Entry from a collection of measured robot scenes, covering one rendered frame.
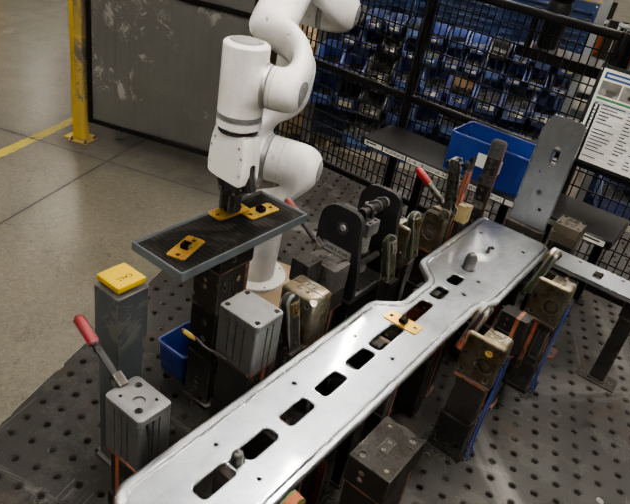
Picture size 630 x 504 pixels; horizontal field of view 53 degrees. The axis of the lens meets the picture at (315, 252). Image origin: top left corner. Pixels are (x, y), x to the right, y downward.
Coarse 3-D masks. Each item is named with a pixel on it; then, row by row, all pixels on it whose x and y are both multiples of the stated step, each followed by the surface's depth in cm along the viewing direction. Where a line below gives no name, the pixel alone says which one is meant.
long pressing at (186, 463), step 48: (480, 240) 178; (528, 240) 182; (432, 288) 152; (480, 288) 156; (336, 336) 131; (432, 336) 136; (288, 384) 116; (384, 384) 121; (192, 432) 103; (240, 432) 105; (288, 432) 107; (336, 432) 109; (144, 480) 94; (192, 480) 96; (240, 480) 97; (288, 480) 99
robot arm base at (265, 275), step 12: (276, 240) 172; (264, 252) 172; (276, 252) 176; (252, 264) 174; (264, 264) 175; (276, 264) 188; (252, 276) 176; (264, 276) 177; (276, 276) 182; (252, 288) 175; (264, 288) 176; (276, 288) 178
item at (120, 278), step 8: (120, 264) 112; (104, 272) 109; (112, 272) 110; (120, 272) 110; (128, 272) 111; (136, 272) 111; (104, 280) 108; (112, 280) 108; (120, 280) 108; (128, 280) 109; (136, 280) 109; (144, 280) 110; (112, 288) 107; (120, 288) 106; (128, 288) 108
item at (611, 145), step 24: (600, 72) 190; (624, 72) 186; (600, 96) 193; (624, 96) 189; (600, 120) 195; (624, 120) 191; (600, 144) 197; (624, 144) 193; (600, 168) 200; (624, 168) 195
